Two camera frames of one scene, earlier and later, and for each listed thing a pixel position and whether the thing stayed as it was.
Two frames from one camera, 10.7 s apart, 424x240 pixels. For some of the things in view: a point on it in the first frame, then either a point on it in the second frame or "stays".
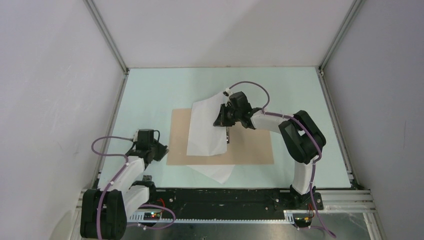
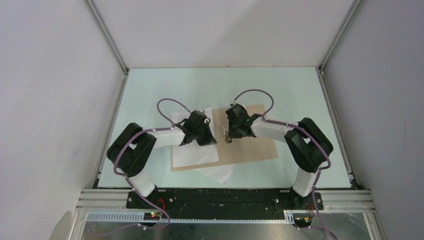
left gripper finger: x=160 y=150 → x=206 y=138
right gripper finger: x=226 y=117 → x=233 y=132
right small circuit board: x=301 y=222 stays
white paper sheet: x=204 y=139 → x=176 y=118
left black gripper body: x=151 y=148 → x=198 y=132
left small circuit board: x=151 y=216 stays
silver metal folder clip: x=227 y=133 stays
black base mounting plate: x=223 y=202 stays
